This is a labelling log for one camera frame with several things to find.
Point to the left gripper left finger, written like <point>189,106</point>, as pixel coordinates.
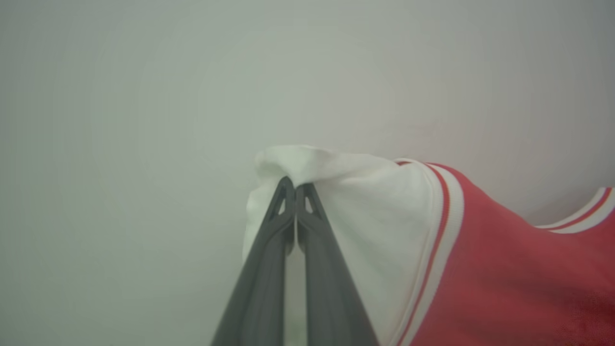
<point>262,274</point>

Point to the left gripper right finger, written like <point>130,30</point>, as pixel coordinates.
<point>329,283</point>

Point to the red and white jersey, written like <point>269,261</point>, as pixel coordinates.
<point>480,269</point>

